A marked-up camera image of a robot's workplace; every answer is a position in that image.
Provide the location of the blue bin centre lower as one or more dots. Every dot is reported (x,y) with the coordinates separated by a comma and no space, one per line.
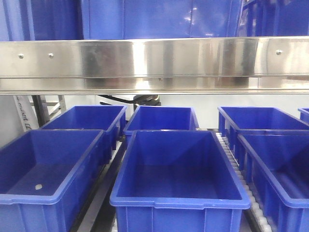
(177,181)

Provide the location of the blue bin upper centre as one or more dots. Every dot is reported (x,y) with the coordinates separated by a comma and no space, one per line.
(159,19)

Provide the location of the blue bin behind centre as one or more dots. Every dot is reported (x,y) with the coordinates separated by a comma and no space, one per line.
(161,118)

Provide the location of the blue bin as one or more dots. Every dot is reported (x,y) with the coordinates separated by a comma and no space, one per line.
(304,114)
(235,120)
(38,20)
(45,177)
(277,168)
(177,181)
(161,118)
(159,19)
(274,18)
(110,118)

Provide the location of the blue bin right lower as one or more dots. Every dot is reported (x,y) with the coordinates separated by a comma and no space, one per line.
(277,168)

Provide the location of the blue bin upper right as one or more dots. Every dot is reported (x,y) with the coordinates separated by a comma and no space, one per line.
(274,18)

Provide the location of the blue bin rear left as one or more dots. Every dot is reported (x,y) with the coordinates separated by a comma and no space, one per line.
(110,118)

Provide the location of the lower stainless steel shelf rail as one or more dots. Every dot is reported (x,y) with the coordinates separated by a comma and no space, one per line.
(235,65)

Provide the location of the blue bin rear right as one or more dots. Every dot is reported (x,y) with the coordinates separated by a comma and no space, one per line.
(235,120)

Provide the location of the blue bin upper left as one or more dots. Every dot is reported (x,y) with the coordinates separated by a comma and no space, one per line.
(38,20)

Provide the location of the blue bin far right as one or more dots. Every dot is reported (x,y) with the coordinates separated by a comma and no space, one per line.
(304,114)

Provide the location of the blue bin left lower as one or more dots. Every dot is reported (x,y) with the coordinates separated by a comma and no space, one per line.
(45,177)

